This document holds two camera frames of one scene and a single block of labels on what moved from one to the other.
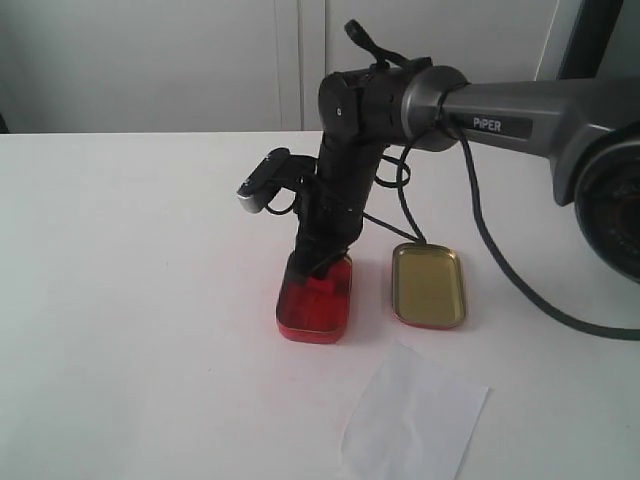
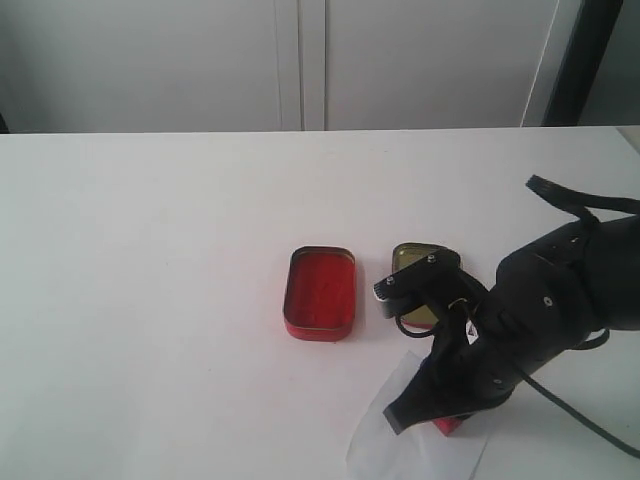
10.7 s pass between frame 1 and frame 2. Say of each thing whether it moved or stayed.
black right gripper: moved
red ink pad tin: stayed
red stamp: moved
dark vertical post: stayed
